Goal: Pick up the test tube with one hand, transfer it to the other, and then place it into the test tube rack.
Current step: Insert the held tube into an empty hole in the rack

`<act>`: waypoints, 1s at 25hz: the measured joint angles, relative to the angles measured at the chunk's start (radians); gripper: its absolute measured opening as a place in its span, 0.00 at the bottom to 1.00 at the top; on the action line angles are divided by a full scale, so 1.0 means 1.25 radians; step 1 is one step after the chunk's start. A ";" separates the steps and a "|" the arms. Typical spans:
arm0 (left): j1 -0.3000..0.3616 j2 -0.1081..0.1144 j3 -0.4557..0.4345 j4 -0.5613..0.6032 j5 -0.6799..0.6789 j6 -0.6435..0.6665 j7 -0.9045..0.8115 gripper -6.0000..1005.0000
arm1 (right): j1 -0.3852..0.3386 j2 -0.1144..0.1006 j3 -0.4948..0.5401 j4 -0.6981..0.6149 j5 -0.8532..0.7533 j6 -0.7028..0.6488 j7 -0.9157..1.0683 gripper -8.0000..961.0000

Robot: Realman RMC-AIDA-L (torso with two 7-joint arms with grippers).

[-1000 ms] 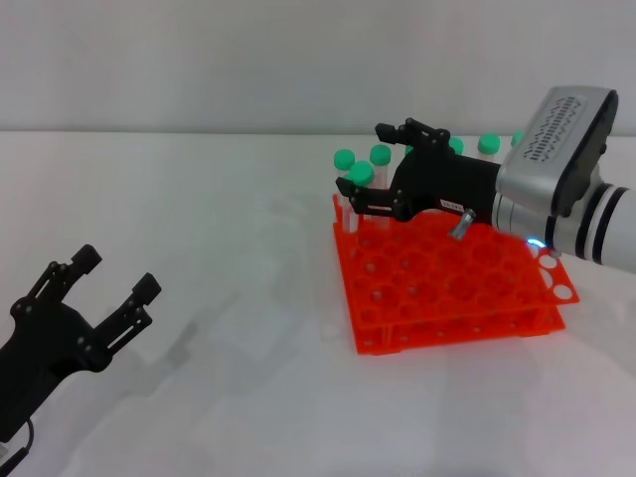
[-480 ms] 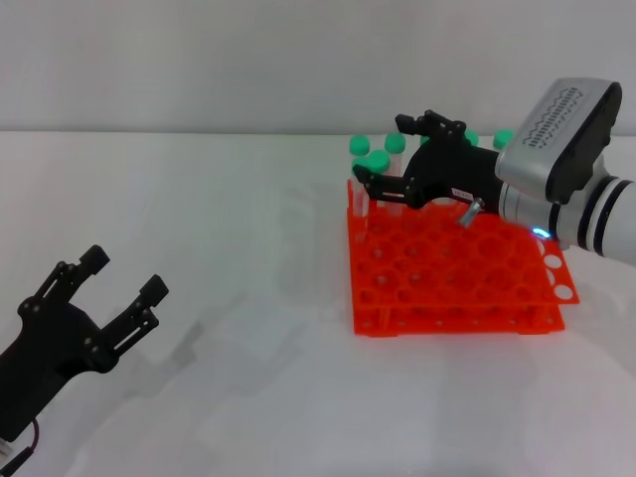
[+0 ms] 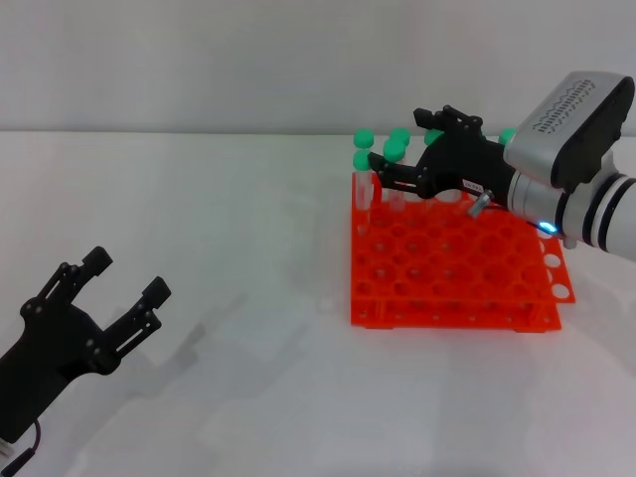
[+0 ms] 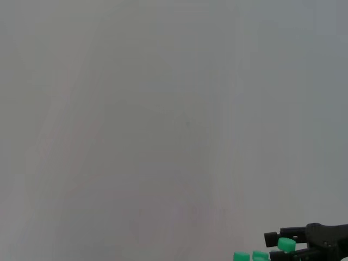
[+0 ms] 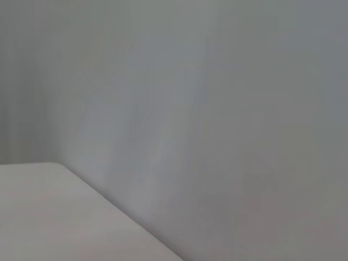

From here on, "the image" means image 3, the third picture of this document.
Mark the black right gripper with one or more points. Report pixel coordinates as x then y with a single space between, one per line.
462 159

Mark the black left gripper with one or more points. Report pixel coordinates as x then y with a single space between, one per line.
49 348

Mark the green-capped clear test tube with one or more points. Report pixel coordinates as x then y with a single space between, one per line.
363 160
400 132
396 149
433 135
364 138
507 135

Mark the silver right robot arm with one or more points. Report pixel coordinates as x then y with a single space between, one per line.
586 213

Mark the orange test tube rack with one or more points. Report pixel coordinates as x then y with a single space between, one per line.
447 273

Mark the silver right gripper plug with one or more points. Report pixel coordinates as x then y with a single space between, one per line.
479 205

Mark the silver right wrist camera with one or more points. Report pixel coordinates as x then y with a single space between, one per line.
566 129

